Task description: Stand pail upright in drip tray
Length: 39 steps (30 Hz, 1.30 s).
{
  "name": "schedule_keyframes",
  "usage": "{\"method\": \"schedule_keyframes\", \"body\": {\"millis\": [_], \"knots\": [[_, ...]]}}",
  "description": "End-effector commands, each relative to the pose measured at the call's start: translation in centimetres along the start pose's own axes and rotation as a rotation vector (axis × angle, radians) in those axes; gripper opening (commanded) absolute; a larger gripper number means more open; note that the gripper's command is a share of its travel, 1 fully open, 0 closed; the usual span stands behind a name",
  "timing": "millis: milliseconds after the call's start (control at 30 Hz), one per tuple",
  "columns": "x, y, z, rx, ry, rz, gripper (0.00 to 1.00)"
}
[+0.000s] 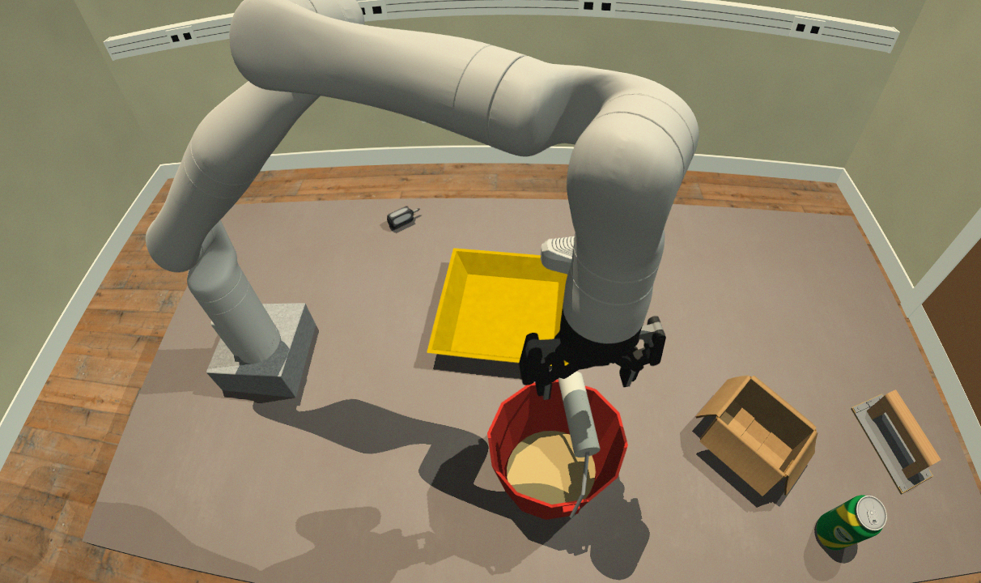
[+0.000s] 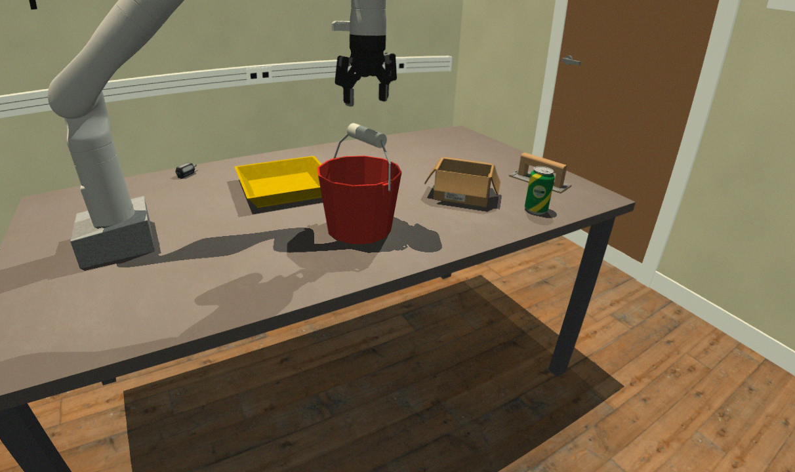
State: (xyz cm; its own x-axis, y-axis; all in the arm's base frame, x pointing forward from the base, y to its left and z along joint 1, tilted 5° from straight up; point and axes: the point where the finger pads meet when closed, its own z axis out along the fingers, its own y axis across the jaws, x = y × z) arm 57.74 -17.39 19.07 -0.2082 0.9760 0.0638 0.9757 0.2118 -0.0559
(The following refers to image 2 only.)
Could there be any green drink can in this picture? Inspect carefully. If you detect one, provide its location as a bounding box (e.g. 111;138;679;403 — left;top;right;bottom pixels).
525;167;555;214

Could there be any yellow square tray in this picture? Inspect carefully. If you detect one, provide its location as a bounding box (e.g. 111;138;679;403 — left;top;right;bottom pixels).
235;156;322;208

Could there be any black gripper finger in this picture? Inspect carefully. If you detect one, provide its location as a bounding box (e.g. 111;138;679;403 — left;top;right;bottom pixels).
373;52;397;102
335;56;370;106

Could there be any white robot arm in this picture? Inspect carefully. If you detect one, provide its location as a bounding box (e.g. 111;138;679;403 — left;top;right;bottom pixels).
48;0;386;227

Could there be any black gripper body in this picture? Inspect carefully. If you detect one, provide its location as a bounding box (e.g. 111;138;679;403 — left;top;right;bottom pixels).
350;34;386;77

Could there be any open brown cardboard box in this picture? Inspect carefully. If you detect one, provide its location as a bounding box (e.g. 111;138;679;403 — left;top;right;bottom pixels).
424;157;500;207

